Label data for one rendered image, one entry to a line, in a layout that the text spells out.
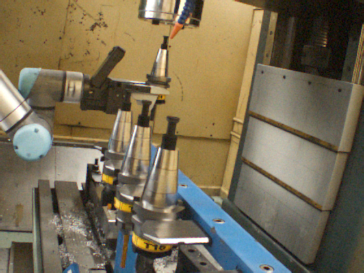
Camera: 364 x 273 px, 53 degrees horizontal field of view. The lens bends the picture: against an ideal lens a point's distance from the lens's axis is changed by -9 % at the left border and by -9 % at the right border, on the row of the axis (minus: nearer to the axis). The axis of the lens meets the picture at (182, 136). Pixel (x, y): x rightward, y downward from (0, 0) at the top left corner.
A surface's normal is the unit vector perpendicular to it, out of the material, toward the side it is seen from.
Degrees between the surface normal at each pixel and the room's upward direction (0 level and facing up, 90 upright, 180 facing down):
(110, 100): 90
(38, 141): 90
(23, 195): 24
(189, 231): 0
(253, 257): 0
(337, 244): 90
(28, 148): 90
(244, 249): 0
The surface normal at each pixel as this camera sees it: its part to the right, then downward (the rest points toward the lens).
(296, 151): -0.91, -0.07
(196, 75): 0.36, 0.26
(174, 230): 0.17, -0.96
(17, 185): 0.30, -0.77
